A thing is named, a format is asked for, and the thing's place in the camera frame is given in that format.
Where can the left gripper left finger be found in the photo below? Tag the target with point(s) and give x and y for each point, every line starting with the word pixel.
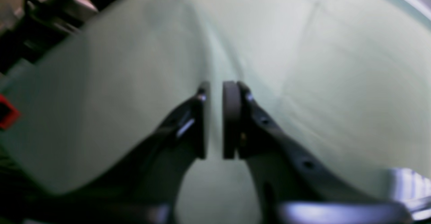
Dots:
pixel 142 187

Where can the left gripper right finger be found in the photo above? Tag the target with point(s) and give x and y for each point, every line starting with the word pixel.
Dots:
pixel 292 185

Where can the white bin at corner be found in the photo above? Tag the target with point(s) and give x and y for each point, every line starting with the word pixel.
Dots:
pixel 413 191

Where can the green table cloth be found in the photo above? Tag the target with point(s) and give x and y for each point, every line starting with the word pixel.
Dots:
pixel 348 79

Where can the red clamp at left corner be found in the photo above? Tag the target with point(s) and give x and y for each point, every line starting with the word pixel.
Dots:
pixel 8 113

